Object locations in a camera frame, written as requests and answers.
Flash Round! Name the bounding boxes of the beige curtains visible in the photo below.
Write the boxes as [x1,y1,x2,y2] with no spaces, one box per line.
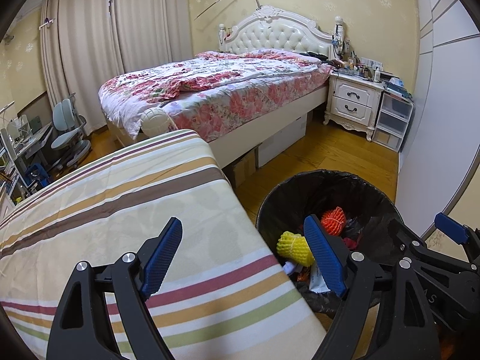
[39,0,194,136]

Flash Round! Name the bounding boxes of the black lined trash bin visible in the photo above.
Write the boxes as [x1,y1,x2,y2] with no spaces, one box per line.
[256,169,407,319]

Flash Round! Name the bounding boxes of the white wardrobe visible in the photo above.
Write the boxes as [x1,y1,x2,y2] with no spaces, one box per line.
[397,0,480,241]

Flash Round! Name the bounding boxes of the white nightstand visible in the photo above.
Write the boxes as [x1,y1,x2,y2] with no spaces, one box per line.
[323,71,385,142]

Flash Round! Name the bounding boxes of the white box under bed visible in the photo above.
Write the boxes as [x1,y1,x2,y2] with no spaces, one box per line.
[257,114,308,167]

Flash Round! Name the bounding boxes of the grey desk chair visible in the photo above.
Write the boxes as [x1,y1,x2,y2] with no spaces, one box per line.
[50,98,92,169]

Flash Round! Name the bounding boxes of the red foam fruit net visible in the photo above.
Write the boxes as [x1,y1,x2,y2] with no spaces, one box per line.
[320,207,346,235]

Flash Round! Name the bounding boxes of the clutter of bottles on nightstand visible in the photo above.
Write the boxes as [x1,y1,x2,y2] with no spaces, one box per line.
[332,37,394,83]

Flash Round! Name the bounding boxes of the white study desk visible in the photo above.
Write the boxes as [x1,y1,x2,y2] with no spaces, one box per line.
[0,116,53,181]

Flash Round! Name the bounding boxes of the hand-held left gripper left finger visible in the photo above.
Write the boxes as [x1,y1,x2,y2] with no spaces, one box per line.
[47,217,184,360]

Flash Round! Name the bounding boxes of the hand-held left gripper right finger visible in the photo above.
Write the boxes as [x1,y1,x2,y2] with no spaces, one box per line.
[303,214,442,360]

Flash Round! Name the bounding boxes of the cardboard box under bed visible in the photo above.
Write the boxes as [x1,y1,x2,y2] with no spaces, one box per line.
[225,148,259,188]

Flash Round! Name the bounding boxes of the clear plastic drawer unit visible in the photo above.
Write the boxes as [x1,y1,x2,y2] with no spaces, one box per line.
[371,91,415,153]

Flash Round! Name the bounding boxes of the yellow foam fruit net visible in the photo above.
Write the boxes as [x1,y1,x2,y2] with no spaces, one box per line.
[277,231,316,268]

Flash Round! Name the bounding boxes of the blue plastic stool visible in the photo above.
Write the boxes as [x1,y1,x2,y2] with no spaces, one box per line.
[26,165,49,188]

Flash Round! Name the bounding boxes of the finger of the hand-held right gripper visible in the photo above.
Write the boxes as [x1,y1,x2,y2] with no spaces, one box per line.
[387,218,470,271]
[434,212,480,268]

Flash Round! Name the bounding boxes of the stack of books and boxes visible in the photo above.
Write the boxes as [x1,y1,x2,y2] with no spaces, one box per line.
[382,77,413,100]

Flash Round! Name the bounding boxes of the white bed with tufted headboard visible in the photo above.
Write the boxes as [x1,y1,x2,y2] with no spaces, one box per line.
[98,5,346,169]

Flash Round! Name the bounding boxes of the pink floral duvet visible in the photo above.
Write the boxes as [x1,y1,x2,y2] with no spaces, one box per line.
[98,49,332,139]

